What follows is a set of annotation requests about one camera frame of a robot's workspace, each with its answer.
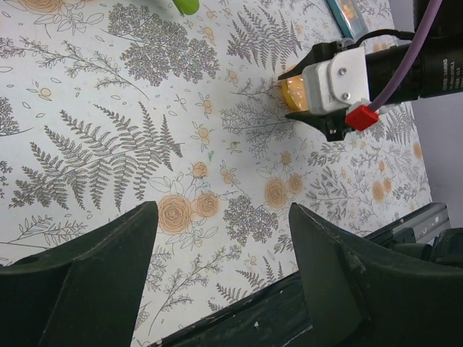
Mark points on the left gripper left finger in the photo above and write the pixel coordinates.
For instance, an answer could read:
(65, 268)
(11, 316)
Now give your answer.
(85, 292)

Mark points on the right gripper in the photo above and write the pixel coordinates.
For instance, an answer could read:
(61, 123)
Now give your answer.
(303, 116)

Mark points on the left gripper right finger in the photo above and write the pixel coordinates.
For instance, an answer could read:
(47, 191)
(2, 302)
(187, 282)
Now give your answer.
(377, 292)

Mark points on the orange round pill case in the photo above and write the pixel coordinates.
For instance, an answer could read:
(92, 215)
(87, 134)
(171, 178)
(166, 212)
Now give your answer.
(293, 91)

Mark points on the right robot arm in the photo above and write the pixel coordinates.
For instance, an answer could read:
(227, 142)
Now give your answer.
(405, 66)

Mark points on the blue rectangular pill box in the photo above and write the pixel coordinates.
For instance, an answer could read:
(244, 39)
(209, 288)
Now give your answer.
(349, 18)

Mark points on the white radish with leaf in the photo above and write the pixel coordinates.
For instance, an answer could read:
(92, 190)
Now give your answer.
(187, 7)

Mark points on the floral table mat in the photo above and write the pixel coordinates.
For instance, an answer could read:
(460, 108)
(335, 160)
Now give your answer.
(106, 104)

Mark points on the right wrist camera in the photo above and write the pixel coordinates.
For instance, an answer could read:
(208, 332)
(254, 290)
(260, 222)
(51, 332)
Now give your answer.
(338, 94)

